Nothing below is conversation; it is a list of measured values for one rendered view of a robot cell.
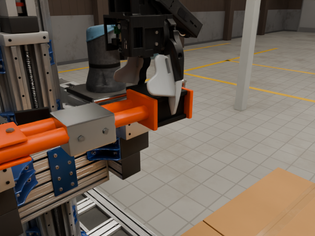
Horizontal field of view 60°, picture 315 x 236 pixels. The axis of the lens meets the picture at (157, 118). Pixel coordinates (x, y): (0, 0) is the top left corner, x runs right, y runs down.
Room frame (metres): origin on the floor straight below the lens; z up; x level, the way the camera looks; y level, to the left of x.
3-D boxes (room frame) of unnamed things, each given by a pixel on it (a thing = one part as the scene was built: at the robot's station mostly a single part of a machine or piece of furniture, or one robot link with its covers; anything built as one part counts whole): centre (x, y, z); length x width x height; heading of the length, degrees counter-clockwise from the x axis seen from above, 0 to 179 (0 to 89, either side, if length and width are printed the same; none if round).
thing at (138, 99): (0.43, 0.00, 1.18); 0.08 x 0.07 x 0.05; 129
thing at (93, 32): (1.02, 0.19, 1.20); 0.13 x 0.12 x 0.14; 94
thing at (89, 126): (0.35, 0.10, 1.17); 0.07 x 0.07 x 0.04; 39
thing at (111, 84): (1.02, 0.20, 1.09); 0.15 x 0.15 x 0.10
